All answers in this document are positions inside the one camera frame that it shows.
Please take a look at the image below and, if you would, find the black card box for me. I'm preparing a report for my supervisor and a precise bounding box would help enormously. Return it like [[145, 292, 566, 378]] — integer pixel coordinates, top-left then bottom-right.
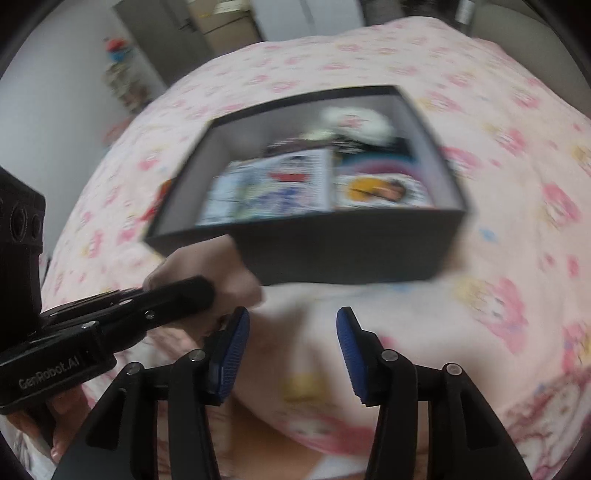
[[332, 148, 419, 178]]

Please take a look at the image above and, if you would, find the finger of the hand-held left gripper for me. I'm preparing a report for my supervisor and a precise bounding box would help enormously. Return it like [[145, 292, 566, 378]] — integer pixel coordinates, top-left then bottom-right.
[[41, 287, 148, 326], [95, 276, 215, 354]]

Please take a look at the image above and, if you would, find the white storage shelf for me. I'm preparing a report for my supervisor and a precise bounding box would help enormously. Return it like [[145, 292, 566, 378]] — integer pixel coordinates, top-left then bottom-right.
[[102, 37, 155, 116]]

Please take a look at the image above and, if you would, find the person's printed pyjama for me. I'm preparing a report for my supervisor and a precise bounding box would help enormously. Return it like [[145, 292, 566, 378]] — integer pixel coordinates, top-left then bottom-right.
[[11, 431, 54, 480]]

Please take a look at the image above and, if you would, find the grey padded headboard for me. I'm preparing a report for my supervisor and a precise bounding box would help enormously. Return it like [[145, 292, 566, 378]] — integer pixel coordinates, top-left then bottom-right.
[[466, 0, 571, 70]]

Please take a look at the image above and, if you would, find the cartoon printed pouch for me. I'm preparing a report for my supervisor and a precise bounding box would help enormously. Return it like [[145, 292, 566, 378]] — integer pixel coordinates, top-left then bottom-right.
[[198, 150, 334, 227]]

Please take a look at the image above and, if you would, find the black storage box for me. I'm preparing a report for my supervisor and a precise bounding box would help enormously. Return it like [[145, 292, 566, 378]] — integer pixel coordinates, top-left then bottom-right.
[[144, 85, 467, 284]]

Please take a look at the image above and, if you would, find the white fluffy plush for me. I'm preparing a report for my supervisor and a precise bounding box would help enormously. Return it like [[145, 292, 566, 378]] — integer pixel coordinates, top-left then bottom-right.
[[318, 105, 394, 145]]

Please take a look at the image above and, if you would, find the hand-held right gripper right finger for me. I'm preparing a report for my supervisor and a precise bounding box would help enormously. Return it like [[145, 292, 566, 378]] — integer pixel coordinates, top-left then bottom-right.
[[336, 306, 534, 480]]

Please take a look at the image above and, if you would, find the red packet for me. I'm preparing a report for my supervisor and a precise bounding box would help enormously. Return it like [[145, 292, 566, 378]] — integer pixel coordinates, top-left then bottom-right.
[[147, 179, 177, 223]]

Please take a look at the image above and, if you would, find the person's left hand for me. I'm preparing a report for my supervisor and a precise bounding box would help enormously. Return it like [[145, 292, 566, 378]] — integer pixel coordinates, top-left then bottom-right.
[[7, 385, 88, 457]]

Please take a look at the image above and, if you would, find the white wardrobe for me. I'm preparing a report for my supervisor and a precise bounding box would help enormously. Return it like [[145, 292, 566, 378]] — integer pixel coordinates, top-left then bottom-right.
[[252, 0, 365, 42]]

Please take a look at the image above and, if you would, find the dark cabinet door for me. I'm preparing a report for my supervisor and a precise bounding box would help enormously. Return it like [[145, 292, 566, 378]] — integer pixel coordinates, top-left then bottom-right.
[[113, 0, 264, 58]]

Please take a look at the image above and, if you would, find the cartoon sticker card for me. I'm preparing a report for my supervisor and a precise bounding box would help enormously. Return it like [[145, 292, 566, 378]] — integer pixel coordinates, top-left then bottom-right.
[[335, 173, 435, 210]]

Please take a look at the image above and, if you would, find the pink printed blanket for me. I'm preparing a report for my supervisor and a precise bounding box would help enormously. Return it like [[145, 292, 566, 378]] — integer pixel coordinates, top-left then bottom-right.
[[39, 16, 591, 480]]

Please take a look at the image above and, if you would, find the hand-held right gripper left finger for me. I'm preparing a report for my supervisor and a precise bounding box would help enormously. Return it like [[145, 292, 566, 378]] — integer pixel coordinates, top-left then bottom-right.
[[51, 307, 251, 480]]

